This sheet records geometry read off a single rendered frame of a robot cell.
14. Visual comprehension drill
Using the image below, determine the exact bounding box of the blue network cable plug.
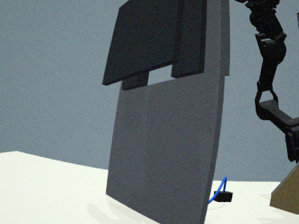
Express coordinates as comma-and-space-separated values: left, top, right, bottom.
209, 177, 227, 203

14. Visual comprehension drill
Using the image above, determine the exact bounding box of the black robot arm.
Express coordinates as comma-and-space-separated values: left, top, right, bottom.
249, 13, 299, 164

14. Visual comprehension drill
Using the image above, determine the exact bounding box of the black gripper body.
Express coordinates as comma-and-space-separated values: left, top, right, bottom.
235, 0, 280, 25

